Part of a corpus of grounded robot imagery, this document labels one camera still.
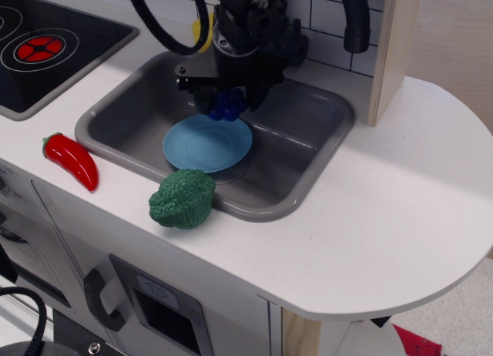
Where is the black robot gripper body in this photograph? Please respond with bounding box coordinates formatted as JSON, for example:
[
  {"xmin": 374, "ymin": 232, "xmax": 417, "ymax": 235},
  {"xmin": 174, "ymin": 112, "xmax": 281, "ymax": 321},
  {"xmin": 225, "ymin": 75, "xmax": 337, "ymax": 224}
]
[{"xmin": 174, "ymin": 48, "xmax": 288, "ymax": 96}]

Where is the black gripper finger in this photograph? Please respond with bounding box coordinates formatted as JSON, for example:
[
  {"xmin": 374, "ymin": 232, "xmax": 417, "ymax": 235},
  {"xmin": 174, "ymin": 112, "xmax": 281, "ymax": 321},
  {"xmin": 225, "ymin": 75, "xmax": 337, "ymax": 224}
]
[
  {"xmin": 193, "ymin": 88, "xmax": 213, "ymax": 114},
  {"xmin": 246, "ymin": 84, "xmax": 273, "ymax": 112}
]

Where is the blue toy blueberries cluster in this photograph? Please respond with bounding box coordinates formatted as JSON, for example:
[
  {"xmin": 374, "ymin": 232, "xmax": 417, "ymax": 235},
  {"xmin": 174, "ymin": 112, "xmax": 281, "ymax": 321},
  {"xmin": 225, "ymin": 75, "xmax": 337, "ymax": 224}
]
[{"xmin": 208, "ymin": 88, "xmax": 248, "ymax": 122}]

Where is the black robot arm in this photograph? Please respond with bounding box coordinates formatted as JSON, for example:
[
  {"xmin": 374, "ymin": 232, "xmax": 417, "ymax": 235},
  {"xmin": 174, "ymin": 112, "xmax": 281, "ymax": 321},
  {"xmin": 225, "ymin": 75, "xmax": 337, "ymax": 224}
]
[{"xmin": 131, "ymin": 0, "xmax": 289, "ymax": 121}]

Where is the light blue toy plate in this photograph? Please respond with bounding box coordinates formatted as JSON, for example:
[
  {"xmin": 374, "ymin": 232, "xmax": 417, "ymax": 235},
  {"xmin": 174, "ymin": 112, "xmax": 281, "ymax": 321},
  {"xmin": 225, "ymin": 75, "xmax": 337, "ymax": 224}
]
[{"xmin": 163, "ymin": 115, "xmax": 253, "ymax": 173}]

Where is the grey plastic sink basin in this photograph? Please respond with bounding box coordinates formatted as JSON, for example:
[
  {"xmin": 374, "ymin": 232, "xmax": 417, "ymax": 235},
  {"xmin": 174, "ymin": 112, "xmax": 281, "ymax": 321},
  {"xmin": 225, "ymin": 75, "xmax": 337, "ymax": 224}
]
[{"xmin": 75, "ymin": 52, "xmax": 354, "ymax": 222}]

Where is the yellow toy bell pepper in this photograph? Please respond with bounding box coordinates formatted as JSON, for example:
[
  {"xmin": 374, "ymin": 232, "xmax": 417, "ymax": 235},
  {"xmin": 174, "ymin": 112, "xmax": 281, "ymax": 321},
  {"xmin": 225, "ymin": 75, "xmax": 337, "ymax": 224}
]
[{"xmin": 191, "ymin": 12, "xmax": 215, "ymax": 52}]

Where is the green toy broccoli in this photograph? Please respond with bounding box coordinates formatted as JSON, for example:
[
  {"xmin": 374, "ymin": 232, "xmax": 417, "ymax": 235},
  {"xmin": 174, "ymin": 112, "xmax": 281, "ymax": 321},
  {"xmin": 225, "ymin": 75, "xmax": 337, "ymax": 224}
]
[{"xmin": 149, "ymin": 169, "xmax": 216, "ymax": 230}]

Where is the black toy faucet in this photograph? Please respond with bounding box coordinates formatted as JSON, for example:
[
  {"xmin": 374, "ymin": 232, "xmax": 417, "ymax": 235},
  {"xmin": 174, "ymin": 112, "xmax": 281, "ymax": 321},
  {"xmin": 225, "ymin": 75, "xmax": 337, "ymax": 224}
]
[{"xmin": 287, "ymin": 0, "xmax": 381, "ymax": 76}]

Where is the red toy chili pepper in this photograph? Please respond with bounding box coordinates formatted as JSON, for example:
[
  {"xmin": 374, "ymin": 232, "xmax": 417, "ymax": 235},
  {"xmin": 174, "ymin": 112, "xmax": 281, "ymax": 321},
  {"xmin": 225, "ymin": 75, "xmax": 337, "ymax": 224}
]
[{"xmin": 42, "ymin": 133, "xmax": 99, "ymax": 192}]

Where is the black toy stovetop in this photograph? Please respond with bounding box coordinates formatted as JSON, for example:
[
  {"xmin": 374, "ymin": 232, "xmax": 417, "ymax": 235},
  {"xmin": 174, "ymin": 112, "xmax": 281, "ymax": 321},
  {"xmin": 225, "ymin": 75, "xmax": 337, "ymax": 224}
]
[{"xmin": 1, "ymin": 0, "xmax": 138, "ymax": 121}]

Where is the grey dishwasher door panel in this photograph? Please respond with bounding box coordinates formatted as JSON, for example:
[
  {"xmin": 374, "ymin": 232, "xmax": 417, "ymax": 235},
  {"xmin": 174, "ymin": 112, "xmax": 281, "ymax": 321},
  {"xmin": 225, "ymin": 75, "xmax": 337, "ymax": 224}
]
[{"xmin": 109, "ymin": 254, "xmax": 214, "ymax": 355}]

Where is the red cloth on floor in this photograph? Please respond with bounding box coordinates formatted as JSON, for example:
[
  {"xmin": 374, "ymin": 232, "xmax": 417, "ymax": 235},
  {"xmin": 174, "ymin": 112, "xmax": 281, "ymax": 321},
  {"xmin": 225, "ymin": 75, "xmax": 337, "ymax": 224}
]
[{"xmin": 394, "ymin": 325, "xmax": 442, "ymax": 356}]

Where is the light wooden side post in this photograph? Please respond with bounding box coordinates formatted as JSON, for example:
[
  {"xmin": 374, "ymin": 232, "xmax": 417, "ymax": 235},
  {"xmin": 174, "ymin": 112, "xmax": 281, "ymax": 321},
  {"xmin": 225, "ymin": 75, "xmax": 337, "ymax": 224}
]
[{"xmin": 367, "ymin": 0, "xmax": 421, "ymax": 126}]

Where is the grey oven door handle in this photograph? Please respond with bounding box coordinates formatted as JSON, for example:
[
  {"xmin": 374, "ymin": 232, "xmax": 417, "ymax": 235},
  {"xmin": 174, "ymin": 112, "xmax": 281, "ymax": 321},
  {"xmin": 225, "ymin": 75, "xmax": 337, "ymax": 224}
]
[{"xmin": 83, "ymin": 269, "xmax": 126, "ymax": 332}]

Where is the black braided cable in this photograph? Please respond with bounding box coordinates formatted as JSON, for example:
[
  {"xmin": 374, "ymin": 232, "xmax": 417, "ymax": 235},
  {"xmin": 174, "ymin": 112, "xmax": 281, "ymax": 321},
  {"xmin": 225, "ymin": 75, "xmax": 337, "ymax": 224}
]
[{"xmin": 0, "ymin": 286, "xmax": 48, "ymax": 356}]

